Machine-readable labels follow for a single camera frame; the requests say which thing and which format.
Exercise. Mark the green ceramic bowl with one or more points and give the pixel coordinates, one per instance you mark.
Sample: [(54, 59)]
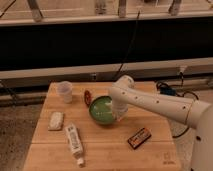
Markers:
[(100, 110)]

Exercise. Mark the white tube bottle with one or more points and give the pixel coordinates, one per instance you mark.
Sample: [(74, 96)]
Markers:
[(75, 144)]

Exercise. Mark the black orange small box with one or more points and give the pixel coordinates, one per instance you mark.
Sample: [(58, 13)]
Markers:
[(139, 137)]

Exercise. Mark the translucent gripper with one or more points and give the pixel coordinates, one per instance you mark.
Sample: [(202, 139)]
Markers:
[(119, 110)]

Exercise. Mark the clear plastic cup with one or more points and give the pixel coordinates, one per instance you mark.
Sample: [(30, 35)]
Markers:
[(64, 90)]

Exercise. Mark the brown oblong snack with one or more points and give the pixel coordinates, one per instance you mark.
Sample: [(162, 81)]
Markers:
[(87, 97)]

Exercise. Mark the wall power outlet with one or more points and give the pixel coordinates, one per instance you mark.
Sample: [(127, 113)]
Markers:
[(182, 69)]

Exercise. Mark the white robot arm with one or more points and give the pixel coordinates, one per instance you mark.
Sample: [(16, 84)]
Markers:
[(195, 114)]

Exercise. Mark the white sponge block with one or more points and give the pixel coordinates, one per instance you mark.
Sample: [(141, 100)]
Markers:
[(56, 121)]

